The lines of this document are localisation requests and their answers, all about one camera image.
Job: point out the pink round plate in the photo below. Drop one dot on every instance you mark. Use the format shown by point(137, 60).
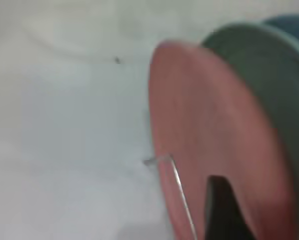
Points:
point(214, 112)

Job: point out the mint green plate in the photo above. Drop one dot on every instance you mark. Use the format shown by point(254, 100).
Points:
point(264, 62)

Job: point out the blue plate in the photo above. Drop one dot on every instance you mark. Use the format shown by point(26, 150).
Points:
point(294, 27)

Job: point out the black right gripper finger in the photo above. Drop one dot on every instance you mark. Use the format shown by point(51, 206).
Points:
point(222, 215)

